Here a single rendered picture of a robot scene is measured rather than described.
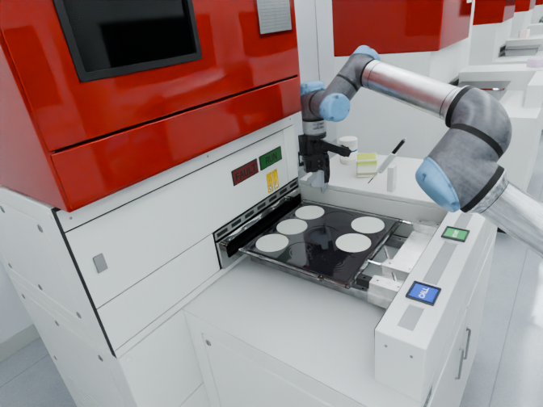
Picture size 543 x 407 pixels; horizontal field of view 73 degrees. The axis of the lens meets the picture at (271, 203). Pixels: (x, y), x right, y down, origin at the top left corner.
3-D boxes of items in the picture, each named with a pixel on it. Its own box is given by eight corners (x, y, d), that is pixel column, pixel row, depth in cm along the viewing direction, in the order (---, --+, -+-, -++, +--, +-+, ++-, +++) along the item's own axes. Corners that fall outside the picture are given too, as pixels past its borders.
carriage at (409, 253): (367, 302, 91) (367, 293, 90) (415, 233, 117) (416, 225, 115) (399, 314, 87) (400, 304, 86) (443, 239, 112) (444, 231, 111)
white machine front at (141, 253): (111, 354, 90) (50, 209, 73) (296, 211, 146) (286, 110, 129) (119, 360, 88) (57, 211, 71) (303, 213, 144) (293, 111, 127)
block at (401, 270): (381, 274, 96) (381, 264, 95) (386, 266, 99) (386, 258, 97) (413, 283, 92) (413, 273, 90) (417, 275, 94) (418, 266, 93)
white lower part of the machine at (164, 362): (84, 424, 165) (6, 274, 129) (214, 311, 221) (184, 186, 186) (190, 534, 124) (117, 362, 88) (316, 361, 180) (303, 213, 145)
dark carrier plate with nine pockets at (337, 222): (242, 249, 112) (242, 247, 112) (304, 203, 136) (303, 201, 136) (346, 283, 92) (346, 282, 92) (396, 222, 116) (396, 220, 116)
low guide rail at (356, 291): (250, 260, 119) (249, 252, 118) (254, 257, 121) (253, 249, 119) (406, 315, 90) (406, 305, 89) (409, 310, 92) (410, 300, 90)
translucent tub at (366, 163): (355, 178, 133) (355, 160, 130) (355, 170, 139) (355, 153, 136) (377, 177, 131) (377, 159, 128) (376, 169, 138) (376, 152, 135)
